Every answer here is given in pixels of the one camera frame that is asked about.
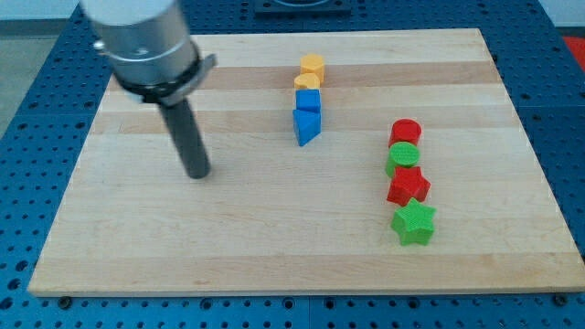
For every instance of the green cylinder block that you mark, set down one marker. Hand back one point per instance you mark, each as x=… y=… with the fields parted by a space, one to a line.
x=401 y=154

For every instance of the blue triangle block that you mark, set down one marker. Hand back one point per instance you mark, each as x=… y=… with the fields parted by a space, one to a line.
x=306 y=126

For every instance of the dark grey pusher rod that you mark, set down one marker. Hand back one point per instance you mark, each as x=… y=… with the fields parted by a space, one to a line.
x=181 y=124

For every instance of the green star block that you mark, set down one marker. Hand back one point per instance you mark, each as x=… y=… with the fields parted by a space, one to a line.
x=414 y=223

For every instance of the black clamp flange ring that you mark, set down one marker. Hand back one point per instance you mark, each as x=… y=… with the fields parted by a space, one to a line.
x=173 y=91

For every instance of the light wooden board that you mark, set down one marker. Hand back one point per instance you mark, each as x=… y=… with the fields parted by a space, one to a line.
x=275 y=218

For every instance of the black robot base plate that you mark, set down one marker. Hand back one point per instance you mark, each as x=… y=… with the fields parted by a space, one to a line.
x=301 y=7

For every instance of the red cylinder block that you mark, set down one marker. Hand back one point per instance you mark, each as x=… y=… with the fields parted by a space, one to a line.
x=405 y=130

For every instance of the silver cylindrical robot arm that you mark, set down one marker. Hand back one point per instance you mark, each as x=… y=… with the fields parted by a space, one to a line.
x=153 y=56

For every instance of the blue cube block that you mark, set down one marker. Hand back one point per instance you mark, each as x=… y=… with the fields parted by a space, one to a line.
x=308 y=100

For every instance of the red star block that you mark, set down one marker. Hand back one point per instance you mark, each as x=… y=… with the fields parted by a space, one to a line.
x=408 y=183

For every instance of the yellow half-round block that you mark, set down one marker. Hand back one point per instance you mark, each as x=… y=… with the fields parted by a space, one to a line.
x=307 y=81

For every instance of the yellow hexagon block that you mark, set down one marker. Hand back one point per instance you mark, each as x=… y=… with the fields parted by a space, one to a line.
x=313 y=63

